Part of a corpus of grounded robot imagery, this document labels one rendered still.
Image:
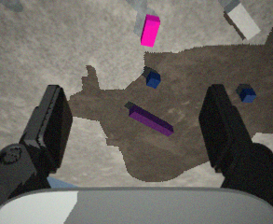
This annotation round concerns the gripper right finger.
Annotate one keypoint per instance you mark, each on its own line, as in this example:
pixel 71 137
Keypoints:
pixel 246 166

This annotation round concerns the small blue block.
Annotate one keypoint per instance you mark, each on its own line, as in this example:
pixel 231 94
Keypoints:
pixel 247 95
pixel 153 79

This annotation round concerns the magenta rectangular block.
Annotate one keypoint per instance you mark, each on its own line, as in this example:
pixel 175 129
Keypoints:
pixel 149 32

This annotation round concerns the purple rod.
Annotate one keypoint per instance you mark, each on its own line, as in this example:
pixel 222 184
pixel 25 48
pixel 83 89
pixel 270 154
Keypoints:
pixel 150 120

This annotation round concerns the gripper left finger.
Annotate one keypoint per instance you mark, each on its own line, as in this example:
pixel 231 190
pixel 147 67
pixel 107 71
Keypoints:
pixel 25 166

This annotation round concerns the grey rectangular rod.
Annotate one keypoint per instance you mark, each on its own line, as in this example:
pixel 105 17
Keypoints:
pixel 239 15

